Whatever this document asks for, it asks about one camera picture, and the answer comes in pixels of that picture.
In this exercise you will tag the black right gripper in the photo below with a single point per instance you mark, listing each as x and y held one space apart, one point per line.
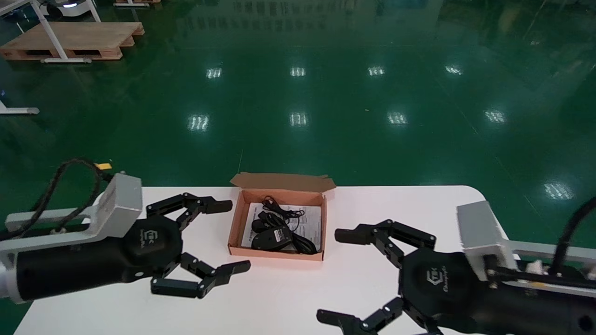
465 298

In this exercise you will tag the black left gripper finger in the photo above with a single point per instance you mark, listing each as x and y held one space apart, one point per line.
216 206

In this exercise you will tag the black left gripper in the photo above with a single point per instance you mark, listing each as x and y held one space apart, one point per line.
93 265

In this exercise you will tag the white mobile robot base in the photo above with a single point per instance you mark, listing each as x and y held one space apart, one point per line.
70 7

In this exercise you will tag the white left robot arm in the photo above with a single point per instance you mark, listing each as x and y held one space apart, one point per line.
7 284

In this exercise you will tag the brown cardboard storage box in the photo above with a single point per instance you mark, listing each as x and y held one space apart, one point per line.
284 181

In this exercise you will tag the white printed instruction sheet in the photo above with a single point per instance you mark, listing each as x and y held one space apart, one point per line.
309 223

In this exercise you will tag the large wooden pallet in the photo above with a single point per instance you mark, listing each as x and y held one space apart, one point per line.
79 39

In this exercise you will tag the small distant wooden pallet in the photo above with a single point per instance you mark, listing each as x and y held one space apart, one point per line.
137 2

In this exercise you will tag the white metal floor foot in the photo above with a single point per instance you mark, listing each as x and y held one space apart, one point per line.
18 110

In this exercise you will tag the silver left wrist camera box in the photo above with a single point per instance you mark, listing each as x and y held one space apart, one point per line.
118 204

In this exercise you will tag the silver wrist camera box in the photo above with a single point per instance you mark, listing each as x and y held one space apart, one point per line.
118 204
479 232

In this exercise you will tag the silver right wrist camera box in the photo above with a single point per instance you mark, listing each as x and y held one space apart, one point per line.
479 232

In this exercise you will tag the white metal table frame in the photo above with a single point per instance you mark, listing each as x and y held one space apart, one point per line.
49 28

